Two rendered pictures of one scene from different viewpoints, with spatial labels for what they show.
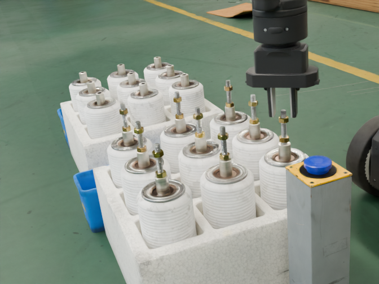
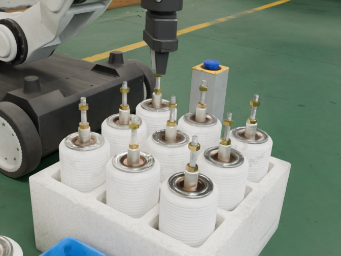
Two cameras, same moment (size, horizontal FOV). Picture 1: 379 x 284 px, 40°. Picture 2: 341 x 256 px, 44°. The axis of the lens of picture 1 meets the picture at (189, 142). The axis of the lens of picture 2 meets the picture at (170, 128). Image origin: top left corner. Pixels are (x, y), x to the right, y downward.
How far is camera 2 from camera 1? 150 cm
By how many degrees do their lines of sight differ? 111
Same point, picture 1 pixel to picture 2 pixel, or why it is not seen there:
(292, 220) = (216, 103)
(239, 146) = (144, 127)
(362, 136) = (26, 123)
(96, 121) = not seen: outside the picture
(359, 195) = (24, 182)
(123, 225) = (268, 186)
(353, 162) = (37, 146)
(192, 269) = not seen: hidden behind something
